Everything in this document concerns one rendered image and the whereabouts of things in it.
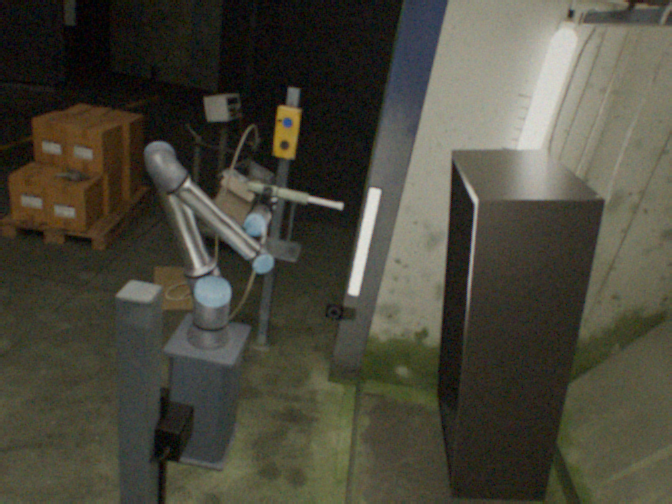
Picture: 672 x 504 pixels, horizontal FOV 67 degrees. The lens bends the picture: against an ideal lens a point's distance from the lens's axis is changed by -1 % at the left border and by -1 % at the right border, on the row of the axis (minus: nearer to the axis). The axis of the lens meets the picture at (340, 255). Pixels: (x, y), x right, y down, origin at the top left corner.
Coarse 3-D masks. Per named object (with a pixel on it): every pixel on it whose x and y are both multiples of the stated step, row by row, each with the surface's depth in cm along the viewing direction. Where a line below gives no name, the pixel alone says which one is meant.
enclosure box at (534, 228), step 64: (512, 192) 148; (576, 192) 146; (448, 256) 216; (512, 256) 149; (576, 256) 148; (448, 320) 230; (512, 320) 159; (576, 320) 157; (448, 384) 245; (512, 384) 169; (448, 448) 216; (512, 448) 181
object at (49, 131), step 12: (36, 120) 406; (48, 120) 407; (60, 120) 413; (72, 120) 419; (36, 132) 410; (48, 132) 409; (60, 132) 409; (36, 144) 414; (48, 144) 413; (60, 144) 413; (36, 156) 418; (48, 156) 418; (60, 156) 417
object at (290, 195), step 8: (248, 184) 252; (256, 184) 252; (256, 192) 253; (272, 192) 252; (280, 192) 252; (288, 192) 252; (296, 192) 253; (296, 200) 253; (304, 200) 252; (312, 200) 253; (320, 200) 253
